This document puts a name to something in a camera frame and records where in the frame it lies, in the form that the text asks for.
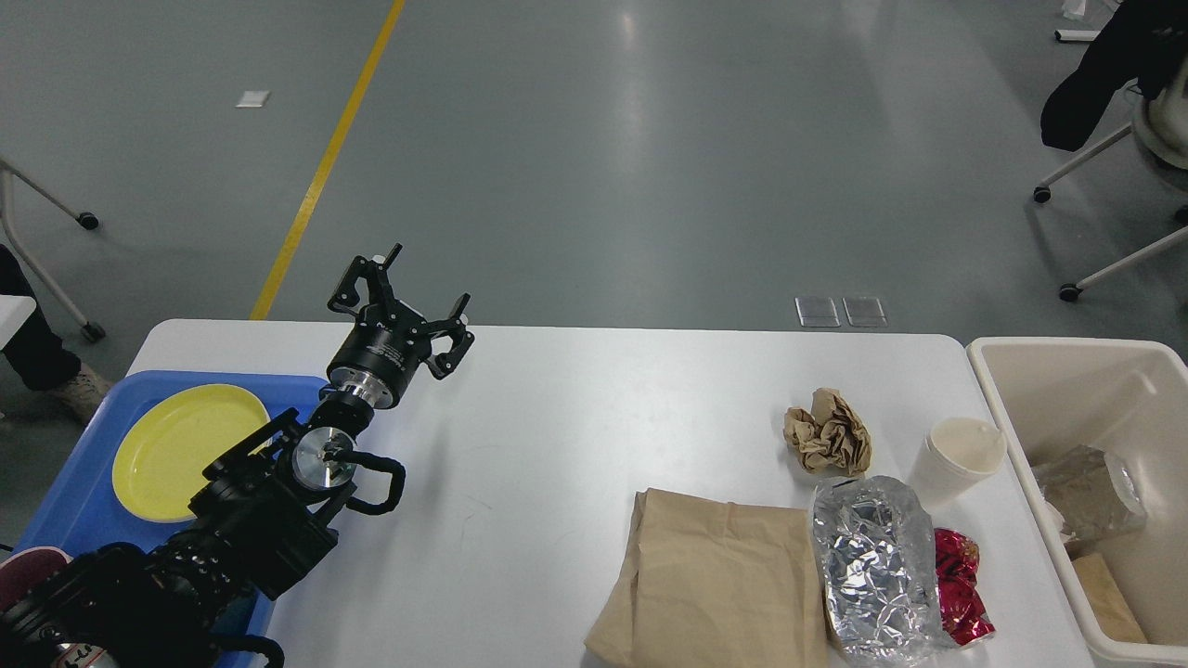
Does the white paper cup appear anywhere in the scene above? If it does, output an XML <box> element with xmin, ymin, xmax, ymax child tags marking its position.
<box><xmin>905</xmin><ymin>416</ymin><xmax>1007</xmax><ymax>511</ymax></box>

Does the brown paper bag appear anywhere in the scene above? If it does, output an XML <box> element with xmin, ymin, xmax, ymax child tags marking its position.
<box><xmin>584</xmin><ymin>489</ymin><xmax>829</xmax><ymax>667</ymax></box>

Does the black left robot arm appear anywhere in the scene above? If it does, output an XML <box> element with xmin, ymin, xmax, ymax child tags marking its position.
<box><xmin>4</xmin><ymin>245</ymin><xmax>475</xmax><ymax>667</ymax></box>

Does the pink mug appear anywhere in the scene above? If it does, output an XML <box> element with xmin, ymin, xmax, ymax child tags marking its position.
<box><xmin>1</xmin><ymin>546</ymin><xmax>72</xmax><ymax>612</ymax></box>

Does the blue plastic tray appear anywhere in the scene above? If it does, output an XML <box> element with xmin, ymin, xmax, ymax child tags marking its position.
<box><xmin>24</xmin><ymin>371</ymin><xmax>324</xmax><ymax>667</ymax></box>

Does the white plastic bin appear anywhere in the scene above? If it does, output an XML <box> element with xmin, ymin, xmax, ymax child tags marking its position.
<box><xmin>968</xmin><ymin>338</ymin><xmax>1187</xmax><ymax>667</ymax></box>

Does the red snack wrapper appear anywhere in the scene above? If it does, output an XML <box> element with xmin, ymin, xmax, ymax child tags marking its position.
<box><xmin>934</xmin><ymin>527</ymin><xmax>996</xmax><ymax>649</ymax></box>

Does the person's foot in shoe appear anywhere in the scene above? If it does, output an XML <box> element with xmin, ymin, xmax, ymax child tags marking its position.
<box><xmin>4</xmin><ymin>303</ymin><xmax>110</xmax><ymax>426</ymax></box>

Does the yellow plate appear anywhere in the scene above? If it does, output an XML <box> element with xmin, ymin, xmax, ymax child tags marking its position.
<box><xmin>110</xmin><ymin>383</ymin><xmax>270</xmax><ymax>523</ymax></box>

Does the clear plastic bag in bin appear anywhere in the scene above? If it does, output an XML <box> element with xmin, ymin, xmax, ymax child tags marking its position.
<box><xmin>1031</xmin><ymin>445</ymin><xmax>1146</xmax><ymax>548</ymax></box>

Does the brown cardboard piece in bin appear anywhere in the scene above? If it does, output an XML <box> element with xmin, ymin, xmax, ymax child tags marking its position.
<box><xmin>1072</xmin><ymin>553</ymin><xmax>1146</xmax><ymax>644</ymax></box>

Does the right floor outlet cover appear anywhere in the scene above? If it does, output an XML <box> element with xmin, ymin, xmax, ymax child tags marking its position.
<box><xmin>843</xmin><ymin>297</ymin><xmax>887</xmax><ymax>328</ymax></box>

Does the white rolling rack leg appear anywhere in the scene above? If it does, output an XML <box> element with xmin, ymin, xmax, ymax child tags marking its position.
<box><xmin>1</xmin><ymin>156</ymin><xmax>108</xmax><ymax>344</ymax></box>

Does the white office chair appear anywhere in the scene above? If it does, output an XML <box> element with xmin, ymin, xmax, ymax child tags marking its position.
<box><xmin>1032</xmin><ymin>65</ymin><xmax>1187</xmax><ymax>302</ymax></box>

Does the floor outlet cover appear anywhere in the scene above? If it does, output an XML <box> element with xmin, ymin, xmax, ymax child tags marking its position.
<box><xmin>794</xmin><ymin>296</ymin><xmax>841</xmax><ymax>328</ymax></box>
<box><xmin>843</xmin><ymin>297</ymin><xmax>887</xmax><ymax>328</ymax></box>

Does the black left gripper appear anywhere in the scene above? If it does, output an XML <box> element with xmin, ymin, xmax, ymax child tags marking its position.
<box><xmin>327</xmin><ymin>244</ymin><xmax>475</xmax><ymax>409</ymax></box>

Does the dark teal mug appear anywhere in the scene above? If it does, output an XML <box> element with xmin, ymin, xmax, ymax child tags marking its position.
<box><xmin>211</xmin><ymin>592</ymin><xmax>271</xmax><ymax>636</ymax></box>

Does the left floor outlet cover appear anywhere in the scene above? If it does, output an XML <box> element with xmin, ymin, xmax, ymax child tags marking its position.
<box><xmin>794</xmin><ymin>296</ymin><xmax>841</xmax><ymax>328</ymax></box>

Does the brown paper ball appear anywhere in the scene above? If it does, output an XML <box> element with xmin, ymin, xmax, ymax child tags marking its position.
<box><xmin>783</xmin><ymin>387</ymin><xmax>872</xmax><ymax>478</ymax></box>

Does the silver foil bag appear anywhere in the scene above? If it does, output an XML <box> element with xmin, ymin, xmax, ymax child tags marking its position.
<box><xmin>810</xmin><ymin>475</ymin><xmax>954</xmax><ymax>667</ymax></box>

